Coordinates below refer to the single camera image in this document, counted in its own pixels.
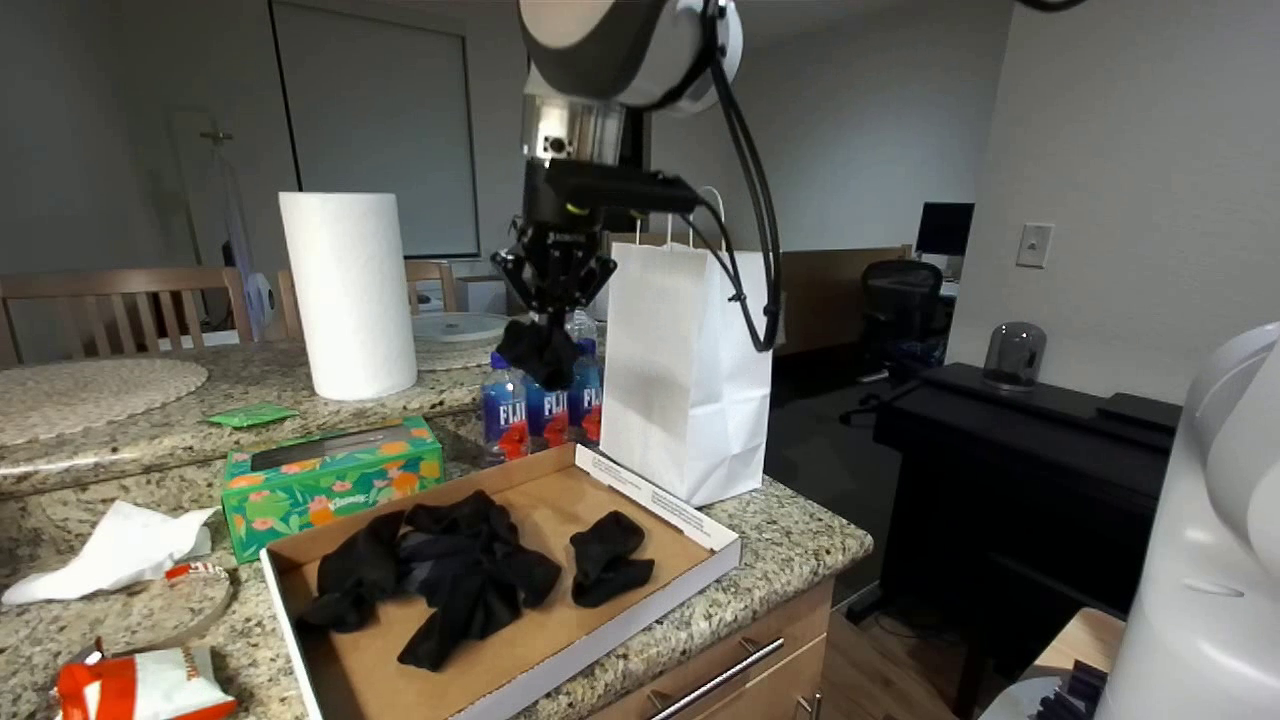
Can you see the white paper towel roll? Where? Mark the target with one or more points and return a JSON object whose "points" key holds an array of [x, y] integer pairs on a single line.
{"points": [[350, 288]]}

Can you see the black piano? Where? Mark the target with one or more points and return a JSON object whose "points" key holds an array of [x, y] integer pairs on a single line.
{"points": [[1021, 506]]}

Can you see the black office chair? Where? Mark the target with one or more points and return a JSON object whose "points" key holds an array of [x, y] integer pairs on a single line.
{"points": [[899, 330]]}

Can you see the green tissue box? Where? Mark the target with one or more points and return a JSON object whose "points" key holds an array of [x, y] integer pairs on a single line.
{"points": [[319, 483]]}

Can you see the black sock pile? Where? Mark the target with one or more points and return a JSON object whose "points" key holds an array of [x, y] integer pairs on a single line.
{"points": [[464, 562]]}

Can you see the crumpled white napkin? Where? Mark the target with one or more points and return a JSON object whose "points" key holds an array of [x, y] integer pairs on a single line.
{"points": [[131, 545]]}

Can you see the round woven placemat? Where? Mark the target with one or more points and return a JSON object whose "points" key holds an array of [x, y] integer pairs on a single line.
{"points": [[47, 402]]}

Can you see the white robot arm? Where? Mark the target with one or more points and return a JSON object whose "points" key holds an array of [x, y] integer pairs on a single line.
{"points": [[1204, 632]]}

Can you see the orange white snack packet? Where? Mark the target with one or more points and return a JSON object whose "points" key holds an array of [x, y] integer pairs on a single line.
{"points": [[140, 684]]}

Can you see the small green packet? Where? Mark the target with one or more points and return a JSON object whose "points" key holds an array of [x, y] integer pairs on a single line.
{"points": [[249, 418]]}

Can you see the single black sock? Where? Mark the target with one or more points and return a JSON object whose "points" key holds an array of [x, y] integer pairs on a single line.
{"points": [[607, 562]]}

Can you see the white projector screen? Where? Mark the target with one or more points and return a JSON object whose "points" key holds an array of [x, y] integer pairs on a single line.
{"points": [[382, 106]]}

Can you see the wooden chair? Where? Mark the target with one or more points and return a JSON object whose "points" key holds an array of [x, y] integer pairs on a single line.
{"points": [[132, 310]]}

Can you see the white paper bag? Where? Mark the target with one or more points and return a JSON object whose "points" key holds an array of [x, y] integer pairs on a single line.
{"points": [[686, 388]]}

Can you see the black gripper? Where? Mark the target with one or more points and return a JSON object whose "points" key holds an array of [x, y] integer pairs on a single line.
{"points": [[556, 259]]}

